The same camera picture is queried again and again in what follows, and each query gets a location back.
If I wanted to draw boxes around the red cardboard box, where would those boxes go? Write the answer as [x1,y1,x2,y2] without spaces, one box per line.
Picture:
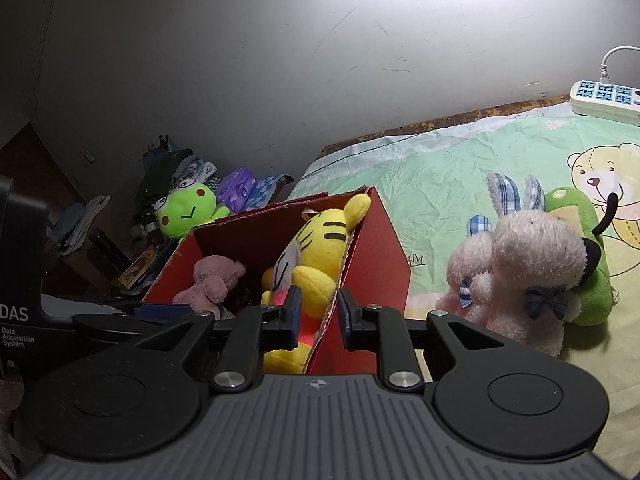
[142,186,412,375]

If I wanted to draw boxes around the yellow tiger plush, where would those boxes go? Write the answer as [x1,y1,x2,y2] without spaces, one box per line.
[260,192,372,375]

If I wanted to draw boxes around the green dog plush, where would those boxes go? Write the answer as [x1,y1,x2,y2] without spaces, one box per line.
[542,187,618,329]

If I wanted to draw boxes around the purple packet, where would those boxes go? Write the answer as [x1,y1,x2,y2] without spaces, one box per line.
[216,167,258,213]

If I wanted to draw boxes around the white bunny plush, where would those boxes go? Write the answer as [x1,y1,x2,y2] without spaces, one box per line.
[435,172,591,357]

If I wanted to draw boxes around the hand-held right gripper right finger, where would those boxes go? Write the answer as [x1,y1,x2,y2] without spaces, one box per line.
[336,287,507,394]

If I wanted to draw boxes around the yellow picture book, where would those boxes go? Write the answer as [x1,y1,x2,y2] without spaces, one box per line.
[117,247,161,291]

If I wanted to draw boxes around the blue patterned towel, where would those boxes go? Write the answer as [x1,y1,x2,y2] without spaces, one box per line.
[242,174,296,211]

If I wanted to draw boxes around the pile of clothes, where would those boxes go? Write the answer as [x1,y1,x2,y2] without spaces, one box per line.
[135,147,221,211]

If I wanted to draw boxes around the white plugged power cable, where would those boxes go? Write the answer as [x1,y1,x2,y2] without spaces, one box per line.
[600,45,640,87]

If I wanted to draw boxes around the white power strip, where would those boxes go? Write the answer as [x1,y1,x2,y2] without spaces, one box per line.
[570,80,640,126]

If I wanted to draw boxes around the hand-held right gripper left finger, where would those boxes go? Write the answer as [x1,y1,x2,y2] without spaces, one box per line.
[132,285,303,395]

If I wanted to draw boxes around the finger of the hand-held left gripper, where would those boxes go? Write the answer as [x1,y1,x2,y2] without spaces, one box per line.
[72,302,201,357]

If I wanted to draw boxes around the printed bear bed sheet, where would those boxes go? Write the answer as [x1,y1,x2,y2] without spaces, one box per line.
[287,100,640,461]

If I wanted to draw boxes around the green frog plush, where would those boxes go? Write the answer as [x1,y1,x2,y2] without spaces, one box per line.
[152,180,231,240]

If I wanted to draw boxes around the stack of papers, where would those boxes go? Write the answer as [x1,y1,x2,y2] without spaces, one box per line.
[50,194,112,256]

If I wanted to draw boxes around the brown teddy bear plush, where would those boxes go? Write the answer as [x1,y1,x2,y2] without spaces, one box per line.
[172,255,247,319]

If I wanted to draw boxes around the wooden cabinet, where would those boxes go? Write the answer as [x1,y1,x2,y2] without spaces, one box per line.
[0,122,86,211]

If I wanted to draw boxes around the wooden bed board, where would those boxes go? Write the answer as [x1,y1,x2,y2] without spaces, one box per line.
[320,95,573,158]

